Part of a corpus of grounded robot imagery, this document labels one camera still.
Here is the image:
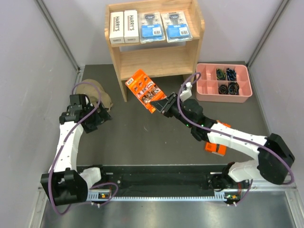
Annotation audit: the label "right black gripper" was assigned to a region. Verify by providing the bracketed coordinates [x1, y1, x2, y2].
[151, 93, 194, 128]

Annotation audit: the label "orange razor blade cartridge box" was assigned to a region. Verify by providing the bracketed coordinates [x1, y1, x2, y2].
[125, 69, 167, 114]

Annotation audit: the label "orange Gillette razor box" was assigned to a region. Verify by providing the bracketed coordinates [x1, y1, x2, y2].
[204, 120, 231, 157]

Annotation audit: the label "blue razor blister pack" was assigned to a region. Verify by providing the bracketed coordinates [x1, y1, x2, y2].
[161, 11, 193, 43]
[138, 12, 166, 44]

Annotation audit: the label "white Harry's box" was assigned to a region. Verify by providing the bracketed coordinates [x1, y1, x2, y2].
[124, 10, 139, 43]
[109, 11, 124, 45]

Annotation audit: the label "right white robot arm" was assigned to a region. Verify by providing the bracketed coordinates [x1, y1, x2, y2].
[150, 93, 295, 188]

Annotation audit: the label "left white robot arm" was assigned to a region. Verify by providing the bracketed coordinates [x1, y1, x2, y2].
[40, 94, 112, 206]

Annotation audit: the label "wooden two-tier shelf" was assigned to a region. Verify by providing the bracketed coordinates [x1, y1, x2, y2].
[104, 0, 205, 102]

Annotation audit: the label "beige cap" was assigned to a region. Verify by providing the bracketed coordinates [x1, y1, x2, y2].
[76, 79, 113, 112]

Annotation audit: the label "pink compartment organizer tray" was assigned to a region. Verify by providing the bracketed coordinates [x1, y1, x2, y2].
[196, 63, 253, 103]

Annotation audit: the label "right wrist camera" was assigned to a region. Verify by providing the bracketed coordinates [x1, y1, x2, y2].
[180, 82, 192, 102]

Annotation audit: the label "green black hair ties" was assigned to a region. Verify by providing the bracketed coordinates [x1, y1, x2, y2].
[215, 67, 227, 81]

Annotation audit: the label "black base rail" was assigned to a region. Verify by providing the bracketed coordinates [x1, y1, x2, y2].
[78, 163, 238, 198]

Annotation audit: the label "multicolour hair ties front-right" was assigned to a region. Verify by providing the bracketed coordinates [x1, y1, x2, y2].
[228, 82, 240, 95]

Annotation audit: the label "blue hair ties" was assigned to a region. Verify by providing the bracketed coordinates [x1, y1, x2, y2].
[225, 67, 237, 81]

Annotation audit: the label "grey slotted cable duct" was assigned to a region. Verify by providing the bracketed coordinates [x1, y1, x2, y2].
[86, 190, 240, 202]

